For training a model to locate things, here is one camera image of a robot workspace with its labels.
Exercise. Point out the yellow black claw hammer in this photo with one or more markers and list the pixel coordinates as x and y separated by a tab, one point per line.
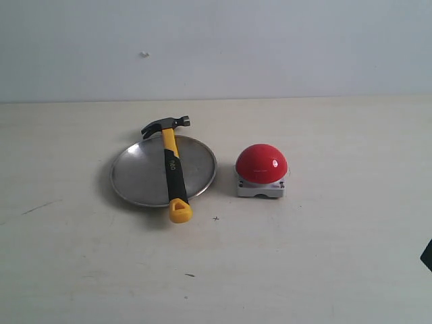
180	210

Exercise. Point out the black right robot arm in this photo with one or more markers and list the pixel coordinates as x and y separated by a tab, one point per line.
426	256

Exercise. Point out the red dome push button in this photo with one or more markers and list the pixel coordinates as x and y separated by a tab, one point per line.
261	170

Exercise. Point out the round steel plate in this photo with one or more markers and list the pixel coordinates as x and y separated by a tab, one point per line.
138	174

